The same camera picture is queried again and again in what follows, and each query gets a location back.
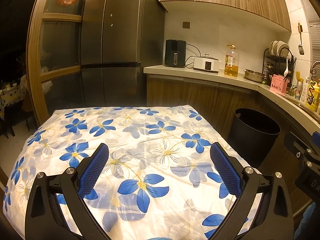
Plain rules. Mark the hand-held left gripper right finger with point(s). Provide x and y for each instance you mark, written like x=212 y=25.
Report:
x=226 y=170

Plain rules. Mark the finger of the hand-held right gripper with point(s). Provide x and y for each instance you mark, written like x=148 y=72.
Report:
x=297 y=146

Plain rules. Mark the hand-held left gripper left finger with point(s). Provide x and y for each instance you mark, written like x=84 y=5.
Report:
x=93 y=170

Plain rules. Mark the black trash bin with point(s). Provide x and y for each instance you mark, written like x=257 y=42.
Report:
x=252 y=142

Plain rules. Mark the blue cloth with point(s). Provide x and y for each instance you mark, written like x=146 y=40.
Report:
x=311 y=216

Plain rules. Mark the steel sink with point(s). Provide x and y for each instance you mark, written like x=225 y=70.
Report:
x=305 y=106

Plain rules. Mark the beer can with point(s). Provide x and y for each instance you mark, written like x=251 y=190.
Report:
x=298 y=92

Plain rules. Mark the yellow detergent bottle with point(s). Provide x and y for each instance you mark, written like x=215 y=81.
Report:
x=316 y=95

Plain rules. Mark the white bottle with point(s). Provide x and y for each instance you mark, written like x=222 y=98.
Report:
x=304 y=90

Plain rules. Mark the blue floral tablecloth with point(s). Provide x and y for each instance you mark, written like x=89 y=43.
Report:
x=150 y=155

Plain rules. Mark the pink utensil holder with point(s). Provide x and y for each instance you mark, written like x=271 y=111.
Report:
x=278 y=86

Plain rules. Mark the wooden lower cabinet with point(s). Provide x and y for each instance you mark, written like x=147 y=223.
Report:
x=195 y=95

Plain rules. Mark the steel bowl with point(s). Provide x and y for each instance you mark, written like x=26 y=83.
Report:
x=254 y=75

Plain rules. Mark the steel faucet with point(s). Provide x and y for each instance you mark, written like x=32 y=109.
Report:
x=315 y=63

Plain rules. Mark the black dish rack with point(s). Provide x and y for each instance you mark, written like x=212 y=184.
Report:
x=268 y=65

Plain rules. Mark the dark chair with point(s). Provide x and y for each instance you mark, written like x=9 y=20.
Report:
x=17 y=120

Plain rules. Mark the hanging slotted spatula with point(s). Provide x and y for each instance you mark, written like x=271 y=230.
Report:
x=301 y=50

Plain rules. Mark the white plates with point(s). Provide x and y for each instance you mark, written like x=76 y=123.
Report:
x=278 y=47

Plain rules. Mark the cooking oil bottle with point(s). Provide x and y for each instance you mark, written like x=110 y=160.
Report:
x=231 y=68

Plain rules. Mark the beige countertop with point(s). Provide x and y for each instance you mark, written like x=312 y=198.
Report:
x=190 y=72

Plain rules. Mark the white electric cooker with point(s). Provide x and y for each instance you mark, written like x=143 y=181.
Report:
x=206 y=65

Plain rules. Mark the polka dot dining table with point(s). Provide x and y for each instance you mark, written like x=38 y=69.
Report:
x=11 y=96

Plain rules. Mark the black air fryer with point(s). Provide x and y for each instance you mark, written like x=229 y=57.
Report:
x=175 y=52

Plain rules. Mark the wooden glass door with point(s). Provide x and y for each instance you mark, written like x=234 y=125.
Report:
x=33 y=55

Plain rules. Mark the window blind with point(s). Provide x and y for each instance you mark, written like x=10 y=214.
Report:
x=310 y=10

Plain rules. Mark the grey refrigerator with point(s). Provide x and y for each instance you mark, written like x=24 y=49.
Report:
x=120 y=30

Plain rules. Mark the wall socket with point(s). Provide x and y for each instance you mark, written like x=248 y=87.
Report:
x=186 y=25

